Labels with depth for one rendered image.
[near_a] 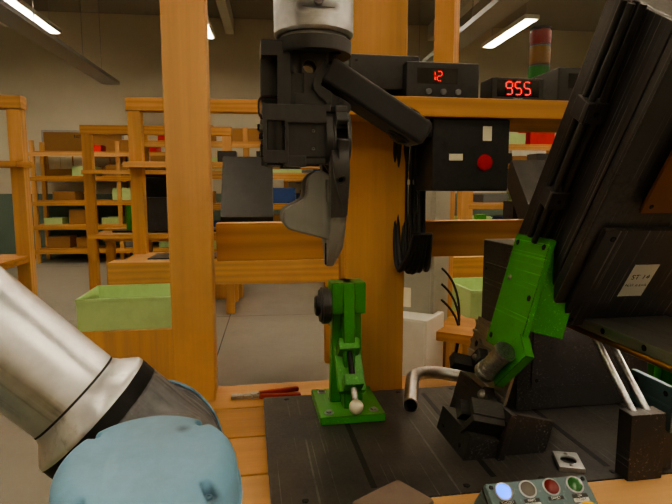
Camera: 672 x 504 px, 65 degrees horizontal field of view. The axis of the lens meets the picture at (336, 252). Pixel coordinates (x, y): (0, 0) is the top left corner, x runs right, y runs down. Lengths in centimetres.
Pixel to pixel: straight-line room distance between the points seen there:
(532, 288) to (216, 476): 69
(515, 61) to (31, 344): 1195
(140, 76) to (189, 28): 1008
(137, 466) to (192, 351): 86
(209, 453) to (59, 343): 17
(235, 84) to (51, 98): 344
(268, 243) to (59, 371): 85
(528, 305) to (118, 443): 71
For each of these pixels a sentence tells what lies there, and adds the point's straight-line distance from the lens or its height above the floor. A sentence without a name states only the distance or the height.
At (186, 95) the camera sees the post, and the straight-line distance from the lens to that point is 120.
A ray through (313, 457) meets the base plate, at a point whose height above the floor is 90.
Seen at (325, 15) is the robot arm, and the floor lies 151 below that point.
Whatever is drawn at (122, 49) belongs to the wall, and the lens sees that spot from 1147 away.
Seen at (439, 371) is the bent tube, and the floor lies 92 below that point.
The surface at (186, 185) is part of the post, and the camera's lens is 118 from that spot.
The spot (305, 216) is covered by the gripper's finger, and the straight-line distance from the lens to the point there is 50.
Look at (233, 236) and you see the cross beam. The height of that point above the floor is 124.
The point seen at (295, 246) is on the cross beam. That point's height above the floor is 122.
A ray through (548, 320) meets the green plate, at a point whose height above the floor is 113.
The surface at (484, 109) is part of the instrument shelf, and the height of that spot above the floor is 152.
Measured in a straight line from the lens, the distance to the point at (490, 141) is 119.
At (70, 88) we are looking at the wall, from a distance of 1160.
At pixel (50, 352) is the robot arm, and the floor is 123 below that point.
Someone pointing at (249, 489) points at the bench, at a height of 88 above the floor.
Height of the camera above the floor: 136
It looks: 7 degrees down
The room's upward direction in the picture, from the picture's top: straight up
